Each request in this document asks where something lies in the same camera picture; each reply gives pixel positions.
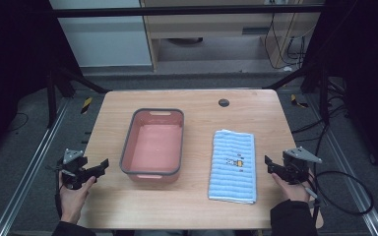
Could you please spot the black metal stand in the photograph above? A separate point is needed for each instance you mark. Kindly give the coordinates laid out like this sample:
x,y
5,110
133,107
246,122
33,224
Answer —
x,y
323,95
51,98

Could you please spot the blue striped towel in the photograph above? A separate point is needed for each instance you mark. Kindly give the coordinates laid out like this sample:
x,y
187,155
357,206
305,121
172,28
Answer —
x,y
233,177

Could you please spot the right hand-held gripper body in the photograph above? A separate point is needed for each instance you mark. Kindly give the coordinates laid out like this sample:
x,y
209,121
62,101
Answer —
x,y
296,167

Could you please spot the light wooden desk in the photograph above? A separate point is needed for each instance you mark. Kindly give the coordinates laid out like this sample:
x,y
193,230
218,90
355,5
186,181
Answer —
x,y
210,24

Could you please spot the pink basin with grey rim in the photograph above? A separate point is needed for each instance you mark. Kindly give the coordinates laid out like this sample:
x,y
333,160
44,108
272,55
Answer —
x,y
156,147

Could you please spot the person's right hand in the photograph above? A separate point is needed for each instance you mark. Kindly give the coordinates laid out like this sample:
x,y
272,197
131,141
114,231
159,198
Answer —
x,y
295,191

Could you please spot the white cabinet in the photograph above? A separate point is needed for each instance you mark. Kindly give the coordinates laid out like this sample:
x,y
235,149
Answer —
x,y
105,42

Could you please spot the person's left hand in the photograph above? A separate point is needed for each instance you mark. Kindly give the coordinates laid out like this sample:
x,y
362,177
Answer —
x,y
72,201

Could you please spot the black horizontal frame bar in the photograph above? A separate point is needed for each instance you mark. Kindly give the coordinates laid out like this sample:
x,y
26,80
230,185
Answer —
x,y
177,11

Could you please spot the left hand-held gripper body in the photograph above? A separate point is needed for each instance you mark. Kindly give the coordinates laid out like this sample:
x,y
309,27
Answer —
x,y
74,165

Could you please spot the silver floor rail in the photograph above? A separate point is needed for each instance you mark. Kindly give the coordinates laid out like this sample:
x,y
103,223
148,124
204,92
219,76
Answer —
x,y
29,170
354,187

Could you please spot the yellow and black floor marker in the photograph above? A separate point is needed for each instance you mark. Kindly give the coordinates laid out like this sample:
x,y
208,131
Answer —
x,y
297,101
86,105

